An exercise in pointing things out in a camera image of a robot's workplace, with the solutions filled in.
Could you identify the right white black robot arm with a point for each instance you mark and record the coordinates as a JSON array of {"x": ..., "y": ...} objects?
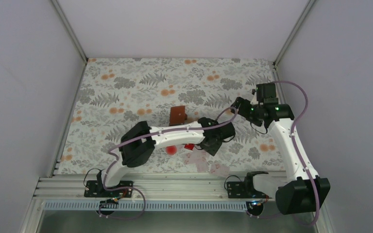
[{"x": 303, "y": 190}]

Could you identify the white pink card lowest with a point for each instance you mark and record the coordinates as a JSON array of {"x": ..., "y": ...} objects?
[{"x": 219, "y": 170}]

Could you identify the red card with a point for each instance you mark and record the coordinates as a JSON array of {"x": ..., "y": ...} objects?
[{"x": 189, "y": 146}]

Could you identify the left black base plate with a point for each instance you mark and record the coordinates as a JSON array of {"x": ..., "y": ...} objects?
[{"x": 94, "y": 189}]

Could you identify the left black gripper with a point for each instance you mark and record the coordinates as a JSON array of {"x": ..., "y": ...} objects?
[{"x": 212, "y": 151}]

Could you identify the blue slotted cable duct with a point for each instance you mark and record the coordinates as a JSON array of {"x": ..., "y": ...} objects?
[{"x": 128, "y": 205}]

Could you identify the aluminium rail frame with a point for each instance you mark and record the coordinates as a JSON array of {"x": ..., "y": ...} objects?
[{"x": 155, "y": 186}]

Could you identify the red round spot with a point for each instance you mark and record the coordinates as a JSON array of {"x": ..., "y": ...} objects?
[{"x": 171, "y": 150}]

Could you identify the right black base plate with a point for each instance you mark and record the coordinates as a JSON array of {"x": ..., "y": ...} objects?
[{"x": 240, "y": 190}]

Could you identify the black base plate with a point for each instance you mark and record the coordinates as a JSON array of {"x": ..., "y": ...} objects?
[
  {"x": 240, "y": 190},
  {"x": 94, "y": 189}
]

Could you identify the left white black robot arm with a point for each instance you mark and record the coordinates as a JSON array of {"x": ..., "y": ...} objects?
[{"x": 139, "y": 143}]

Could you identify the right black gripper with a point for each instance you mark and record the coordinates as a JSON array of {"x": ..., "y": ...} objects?
[{"x": 242, "y": 111}]

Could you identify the floral patterned table mat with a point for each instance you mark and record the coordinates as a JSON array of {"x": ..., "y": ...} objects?
[{"x": 117, "y": 93}]

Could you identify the brown leather card holder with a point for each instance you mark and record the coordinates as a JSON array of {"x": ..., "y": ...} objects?
[{"x": 178, "y": 115}]

